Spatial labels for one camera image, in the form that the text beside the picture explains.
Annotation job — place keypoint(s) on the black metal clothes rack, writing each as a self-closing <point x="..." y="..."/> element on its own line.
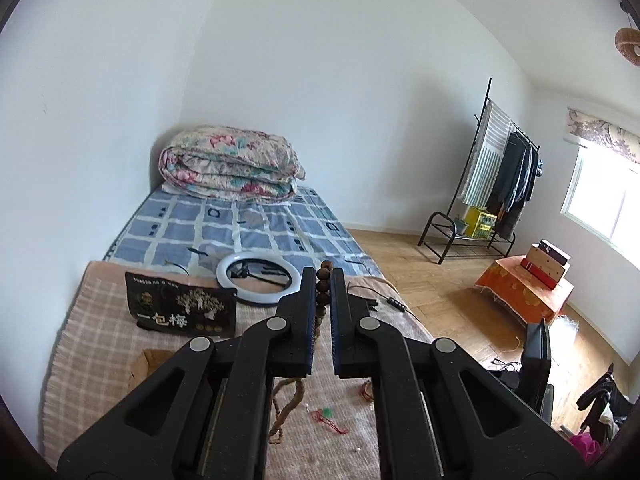
<point x="442" y="225"/>

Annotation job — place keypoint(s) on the black chair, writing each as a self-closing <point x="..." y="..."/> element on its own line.
<point x="536" y="360"/>

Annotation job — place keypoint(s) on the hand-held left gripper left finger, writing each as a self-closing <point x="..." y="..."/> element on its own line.
<point x="304" y="340"/>

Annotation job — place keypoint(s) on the pink cloth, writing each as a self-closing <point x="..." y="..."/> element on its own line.
<point x="585" y="447"/>

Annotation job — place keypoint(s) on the striped hanging cloth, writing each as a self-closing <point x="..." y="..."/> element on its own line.
<point x="487" y="160"/>

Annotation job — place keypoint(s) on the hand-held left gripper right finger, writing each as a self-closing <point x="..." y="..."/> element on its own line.
<point x="339" y="340"/>

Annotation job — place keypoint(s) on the black snack bag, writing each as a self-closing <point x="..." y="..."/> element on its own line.
<point x="180" y="305"/>

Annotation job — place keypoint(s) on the window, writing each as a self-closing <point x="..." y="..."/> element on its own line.
<point x="605" y="195"/>

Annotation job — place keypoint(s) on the red box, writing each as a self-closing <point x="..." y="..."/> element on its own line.
<point x="537" y="275"/>

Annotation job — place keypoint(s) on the blue checked bed sheet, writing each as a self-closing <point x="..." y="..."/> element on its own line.
<point x="175" y="230"/>

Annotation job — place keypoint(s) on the folded floral quilt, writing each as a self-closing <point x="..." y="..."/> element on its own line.
<point x="230" y="160"/>

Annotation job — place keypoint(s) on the brown cardboard piece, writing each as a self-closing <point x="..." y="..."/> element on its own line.
<point x="147" y="365"/>

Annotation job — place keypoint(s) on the dark patterned box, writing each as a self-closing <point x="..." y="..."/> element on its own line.
<point x="555" y="252"/>

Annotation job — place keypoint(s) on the dark hanging clothes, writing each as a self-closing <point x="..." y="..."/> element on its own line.
<point x="515" y="175"/>

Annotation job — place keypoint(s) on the wicker ceiling lamp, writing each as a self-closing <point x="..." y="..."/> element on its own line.
<point x="627" y="45"/>

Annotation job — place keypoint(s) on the yellow plastic crate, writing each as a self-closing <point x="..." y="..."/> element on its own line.
<point x="480" y="222"/>

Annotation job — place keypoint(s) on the orange cloth covered table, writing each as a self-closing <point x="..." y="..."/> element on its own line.
<point x="515" y="290"/>

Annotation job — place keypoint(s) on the floral curtain valance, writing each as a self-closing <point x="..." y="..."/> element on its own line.
<point x="605" y="132"/>

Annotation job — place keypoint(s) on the dark garment pile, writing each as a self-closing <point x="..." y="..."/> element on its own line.
<point x="605" y="400"/>

